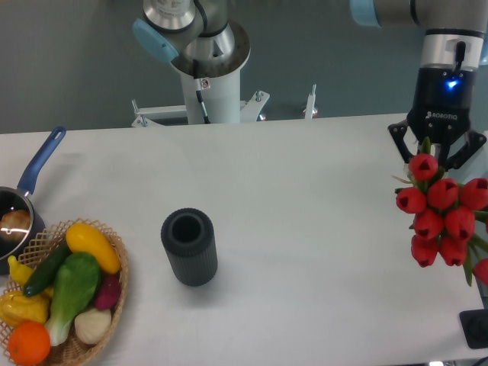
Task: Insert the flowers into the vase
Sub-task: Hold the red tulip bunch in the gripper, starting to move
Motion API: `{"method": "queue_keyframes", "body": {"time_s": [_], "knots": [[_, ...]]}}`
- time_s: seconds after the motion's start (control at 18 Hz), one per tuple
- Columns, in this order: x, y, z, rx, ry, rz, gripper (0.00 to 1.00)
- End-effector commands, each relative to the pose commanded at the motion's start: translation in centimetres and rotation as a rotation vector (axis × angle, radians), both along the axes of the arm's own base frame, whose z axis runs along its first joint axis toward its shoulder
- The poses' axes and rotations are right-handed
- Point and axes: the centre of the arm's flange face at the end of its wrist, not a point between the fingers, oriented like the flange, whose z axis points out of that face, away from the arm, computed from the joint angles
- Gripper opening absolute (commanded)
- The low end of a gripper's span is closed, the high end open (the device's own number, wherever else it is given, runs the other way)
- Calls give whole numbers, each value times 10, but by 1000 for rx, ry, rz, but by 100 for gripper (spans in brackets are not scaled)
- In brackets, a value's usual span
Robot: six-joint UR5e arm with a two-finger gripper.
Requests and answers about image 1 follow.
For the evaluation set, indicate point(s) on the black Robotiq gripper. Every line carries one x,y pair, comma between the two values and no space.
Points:
441,112

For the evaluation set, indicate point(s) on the red tulip bouquet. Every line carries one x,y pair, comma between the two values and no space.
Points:
445,214

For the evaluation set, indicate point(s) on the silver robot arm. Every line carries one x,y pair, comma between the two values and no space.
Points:
454,30

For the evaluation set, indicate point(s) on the dark grey ribbed vase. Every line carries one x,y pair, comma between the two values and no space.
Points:
188,238

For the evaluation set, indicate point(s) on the black device at edge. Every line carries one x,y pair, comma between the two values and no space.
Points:
474,325

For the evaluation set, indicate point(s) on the purple red onion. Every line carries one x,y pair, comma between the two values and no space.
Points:
108,293

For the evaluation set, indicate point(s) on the yellow squash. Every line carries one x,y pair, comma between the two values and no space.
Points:
82,237

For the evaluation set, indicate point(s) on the green bok choy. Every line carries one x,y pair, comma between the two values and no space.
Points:
74,287

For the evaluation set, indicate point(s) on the white garlic bulb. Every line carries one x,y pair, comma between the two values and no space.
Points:
91,326

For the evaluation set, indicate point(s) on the green cucumber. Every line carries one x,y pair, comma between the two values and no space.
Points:
45,273

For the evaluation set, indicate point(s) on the woven wicker basket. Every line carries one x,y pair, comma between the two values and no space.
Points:
72,351

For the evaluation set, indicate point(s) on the bread roll in pan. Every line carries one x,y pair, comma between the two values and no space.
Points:
15,225

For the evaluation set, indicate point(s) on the yellow banana pepper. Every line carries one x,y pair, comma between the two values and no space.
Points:
19,272

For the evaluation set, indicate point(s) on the yellow gourd pumpkin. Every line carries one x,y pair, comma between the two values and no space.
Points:
17,309

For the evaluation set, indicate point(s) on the orange fruit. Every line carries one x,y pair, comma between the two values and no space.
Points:
29,344

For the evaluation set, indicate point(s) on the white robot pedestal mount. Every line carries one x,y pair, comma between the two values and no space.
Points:
210,74

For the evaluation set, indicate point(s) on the blue handled saucepan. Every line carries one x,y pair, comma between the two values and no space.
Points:
19,198

